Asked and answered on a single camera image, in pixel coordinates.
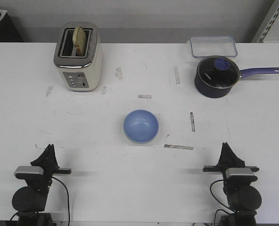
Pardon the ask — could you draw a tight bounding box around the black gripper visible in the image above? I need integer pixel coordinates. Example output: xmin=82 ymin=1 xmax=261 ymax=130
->
xmin=203 ymin=142 xmax=259 ymax=174
xmin=30 ymin=144 xmax=72 ymax=183

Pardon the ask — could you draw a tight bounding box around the blue bowl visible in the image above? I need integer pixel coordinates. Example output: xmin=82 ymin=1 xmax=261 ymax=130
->
xmin=123 ymin=109 xmax=159 ymax=142

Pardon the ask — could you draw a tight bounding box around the green bowl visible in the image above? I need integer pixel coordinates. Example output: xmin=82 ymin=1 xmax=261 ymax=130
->
xmin=128 ymin=139 xmax=154 ymax=145

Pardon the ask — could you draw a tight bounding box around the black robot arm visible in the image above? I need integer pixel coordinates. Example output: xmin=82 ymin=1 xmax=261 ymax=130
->
xmin=12 ymin=144 xmax=72 ymax=226
xmin=203 ymin=142 xmax=262 ymax=226

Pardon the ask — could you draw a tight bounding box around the dark blue saucepan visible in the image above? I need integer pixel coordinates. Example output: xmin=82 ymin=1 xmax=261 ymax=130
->
xmin=194 ymin=67 xmax=279 ymax=98

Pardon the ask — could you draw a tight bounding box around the glass pot lid blue knob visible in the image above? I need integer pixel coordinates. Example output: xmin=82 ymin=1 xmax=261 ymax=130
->
xmin=197 ymin=56 xmax=240 ymax=89

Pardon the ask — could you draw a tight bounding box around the cream and chrome toaster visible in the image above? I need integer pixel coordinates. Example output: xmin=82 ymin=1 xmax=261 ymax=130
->
xmin=53 ymin=22 xmax=103 ymax=92

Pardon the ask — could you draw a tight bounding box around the clear plastic container blue rim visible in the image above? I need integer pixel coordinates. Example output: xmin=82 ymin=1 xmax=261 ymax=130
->
xmin=187 ymin=36 xmax=238 ymax=58

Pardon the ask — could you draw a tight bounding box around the toast slice in toaster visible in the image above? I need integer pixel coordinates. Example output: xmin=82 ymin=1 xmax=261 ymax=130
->
xmin=72 ymin=26 xmax=87 ymax=57

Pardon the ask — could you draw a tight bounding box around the white slotted shelving rack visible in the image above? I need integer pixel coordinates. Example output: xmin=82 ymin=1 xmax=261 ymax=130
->
xmin=251 ymin=0 xmax=279 ymax=43

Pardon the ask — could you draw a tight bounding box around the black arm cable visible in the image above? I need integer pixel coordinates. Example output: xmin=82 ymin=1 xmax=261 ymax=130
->
xmin=209 ymin=180 xmax=231 ymax=214
xmin=51 ymin=177 xmax=71 ymax=224

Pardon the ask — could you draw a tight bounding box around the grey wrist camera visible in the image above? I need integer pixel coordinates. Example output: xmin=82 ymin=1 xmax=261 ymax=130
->
xmin=14 ymin=166 xmax=43 ymax=180
xmin=225 ymin=168 xmax=258 ymax=182

